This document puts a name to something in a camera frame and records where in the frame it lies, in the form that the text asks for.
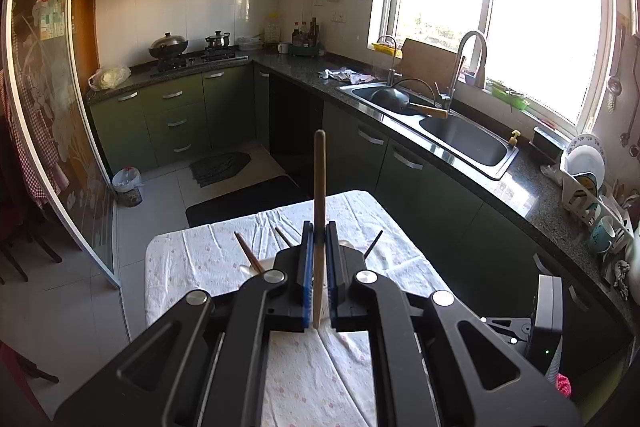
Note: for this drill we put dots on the black gas stove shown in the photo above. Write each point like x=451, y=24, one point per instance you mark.
x=190, y=61

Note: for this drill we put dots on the white plastic bag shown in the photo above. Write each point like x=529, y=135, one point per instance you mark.
x=108, y=78

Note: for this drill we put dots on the green tray on sill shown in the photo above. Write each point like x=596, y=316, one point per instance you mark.
x=509, y=96

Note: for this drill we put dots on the steel double sink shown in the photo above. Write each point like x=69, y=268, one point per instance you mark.
x=480, y=148

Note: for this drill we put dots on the green lower cabinet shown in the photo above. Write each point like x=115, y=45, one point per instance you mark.
x=152, y=123

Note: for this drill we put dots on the white plastic utensil holder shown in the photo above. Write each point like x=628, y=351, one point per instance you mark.
x=267, y=264

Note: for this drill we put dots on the floral white tablecloth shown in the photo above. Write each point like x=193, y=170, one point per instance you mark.
x=320, y=377

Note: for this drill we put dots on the black pan wooden handle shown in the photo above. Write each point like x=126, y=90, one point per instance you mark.
x=396, y=101

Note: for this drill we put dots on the dark floor mat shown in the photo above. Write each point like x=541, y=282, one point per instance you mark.
x=217, y=168

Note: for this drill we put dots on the steel pot with lid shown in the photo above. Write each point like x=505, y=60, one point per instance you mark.
x=219, y=40

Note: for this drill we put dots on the white dish rack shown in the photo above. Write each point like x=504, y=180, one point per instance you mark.
x=584, y=195

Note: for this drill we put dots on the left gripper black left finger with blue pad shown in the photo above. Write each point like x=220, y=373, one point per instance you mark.
x=203, y=362

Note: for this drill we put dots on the long wooden chopstick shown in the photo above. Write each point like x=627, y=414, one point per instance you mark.
x=319, y=223

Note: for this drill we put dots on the wooden cutting board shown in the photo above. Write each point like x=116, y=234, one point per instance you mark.
x=427, y=62

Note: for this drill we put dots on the tall chrome faucet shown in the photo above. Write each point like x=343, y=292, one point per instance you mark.
x=478, y=77

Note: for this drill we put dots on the dark chopstick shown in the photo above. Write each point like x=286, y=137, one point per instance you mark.
x=372, y=244

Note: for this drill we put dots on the white trash bin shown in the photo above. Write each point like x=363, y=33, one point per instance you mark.
x=127, y=184

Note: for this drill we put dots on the black wok with lid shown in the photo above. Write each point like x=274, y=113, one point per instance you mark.
x=168, y=46

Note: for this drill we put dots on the small chrome faucet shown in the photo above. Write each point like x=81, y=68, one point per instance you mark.
x=387, y=45

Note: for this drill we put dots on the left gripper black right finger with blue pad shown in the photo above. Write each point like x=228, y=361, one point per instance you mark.
x=434, y=363

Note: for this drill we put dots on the sliding glass door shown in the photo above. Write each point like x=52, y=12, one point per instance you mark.
x=52, y=125

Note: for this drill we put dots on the brown wooden chopstick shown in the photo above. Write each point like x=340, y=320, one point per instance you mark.
x=254, y=263

